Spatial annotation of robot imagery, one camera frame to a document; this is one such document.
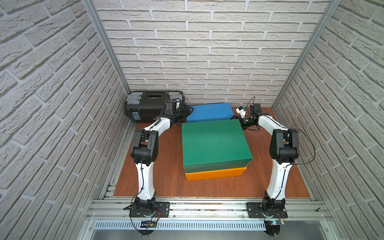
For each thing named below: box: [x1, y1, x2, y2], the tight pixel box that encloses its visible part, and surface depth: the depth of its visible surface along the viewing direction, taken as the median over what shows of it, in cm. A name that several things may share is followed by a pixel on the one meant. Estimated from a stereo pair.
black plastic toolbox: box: [125, 90, 184, 124], surface depth 102 cm
